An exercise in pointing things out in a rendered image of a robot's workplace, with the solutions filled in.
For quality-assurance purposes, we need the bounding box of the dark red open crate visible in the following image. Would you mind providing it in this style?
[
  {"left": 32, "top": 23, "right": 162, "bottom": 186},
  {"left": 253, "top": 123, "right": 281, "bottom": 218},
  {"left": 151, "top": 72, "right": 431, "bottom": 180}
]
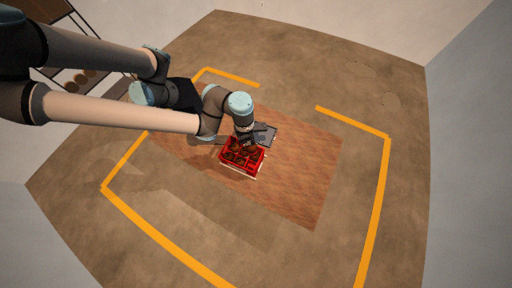
[{"left": 221, "top": 137, "right": 265, "bottom": 178}]

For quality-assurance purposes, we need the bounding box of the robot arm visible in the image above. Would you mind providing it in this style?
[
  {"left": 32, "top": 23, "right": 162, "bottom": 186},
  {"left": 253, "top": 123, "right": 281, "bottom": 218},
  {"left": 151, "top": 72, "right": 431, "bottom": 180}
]
[{"left": 0, "top": 3, "right": 268, "bottom": 142}]

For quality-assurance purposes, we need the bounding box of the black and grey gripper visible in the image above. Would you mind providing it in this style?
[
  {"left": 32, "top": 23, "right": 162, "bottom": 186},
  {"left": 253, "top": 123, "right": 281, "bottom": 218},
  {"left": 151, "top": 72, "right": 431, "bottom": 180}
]
[{"left": 234, "top": 126, "right": 254, "bottom": 146}]

